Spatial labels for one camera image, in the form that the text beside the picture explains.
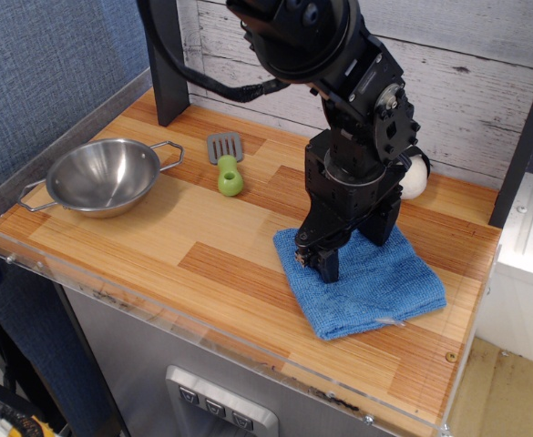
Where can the blue microfiber towel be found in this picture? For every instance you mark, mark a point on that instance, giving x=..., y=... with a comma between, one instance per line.
x=377, y=286

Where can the white ribbed appliance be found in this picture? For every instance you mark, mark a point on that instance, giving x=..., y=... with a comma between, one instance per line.
x=506, y=315

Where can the white plush ball black band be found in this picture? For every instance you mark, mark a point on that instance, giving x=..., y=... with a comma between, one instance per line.
x=415, y=180

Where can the grey spatula with green handle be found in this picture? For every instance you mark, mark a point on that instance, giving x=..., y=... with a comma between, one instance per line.
x=225, y=152

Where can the stainless steel bowl with handles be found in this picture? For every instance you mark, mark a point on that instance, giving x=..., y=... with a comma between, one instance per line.
x=105, y=178

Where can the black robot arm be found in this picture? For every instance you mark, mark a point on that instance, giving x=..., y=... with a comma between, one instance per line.
x=326, y=46

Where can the silver panel with buttons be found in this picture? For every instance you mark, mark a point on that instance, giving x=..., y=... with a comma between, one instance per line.
x=204, y=408

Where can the clear acrylic table guard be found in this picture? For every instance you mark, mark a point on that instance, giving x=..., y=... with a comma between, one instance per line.
x=229, y=291

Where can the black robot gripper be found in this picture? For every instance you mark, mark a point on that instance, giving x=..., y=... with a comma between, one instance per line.
x=349, y=190

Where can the dark grey right post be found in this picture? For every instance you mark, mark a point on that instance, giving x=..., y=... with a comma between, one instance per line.
x=515, y=173

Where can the yellow and black object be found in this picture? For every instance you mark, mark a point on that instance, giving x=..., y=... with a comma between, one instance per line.
x=15, y=423

